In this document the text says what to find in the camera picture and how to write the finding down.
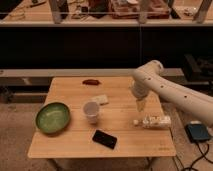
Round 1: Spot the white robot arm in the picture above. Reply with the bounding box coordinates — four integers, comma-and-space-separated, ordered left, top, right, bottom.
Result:
131, 60, 213, 128

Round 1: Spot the wooden folding table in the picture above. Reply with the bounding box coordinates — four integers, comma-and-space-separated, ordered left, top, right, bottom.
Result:
28, 77, 176, 159

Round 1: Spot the pale rectangular sponge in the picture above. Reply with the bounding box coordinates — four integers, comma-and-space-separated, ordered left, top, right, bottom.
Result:
91, 95, 109, 105

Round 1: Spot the black smartphone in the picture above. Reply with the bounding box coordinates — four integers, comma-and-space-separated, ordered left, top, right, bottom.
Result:
92, 130, 117, 149

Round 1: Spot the red brown small object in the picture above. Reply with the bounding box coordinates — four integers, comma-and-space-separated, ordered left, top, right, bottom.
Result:
82, 79, 100, 85

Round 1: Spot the blue black floor device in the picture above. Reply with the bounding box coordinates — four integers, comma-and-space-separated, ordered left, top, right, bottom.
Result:
185, 124, 211, 143

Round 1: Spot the green bowl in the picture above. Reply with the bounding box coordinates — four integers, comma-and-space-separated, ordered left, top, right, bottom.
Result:
35, 102, 71, 134

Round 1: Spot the background workbench shelf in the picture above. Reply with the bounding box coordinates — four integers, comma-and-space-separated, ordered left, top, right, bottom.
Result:
0, 0, 213, 27

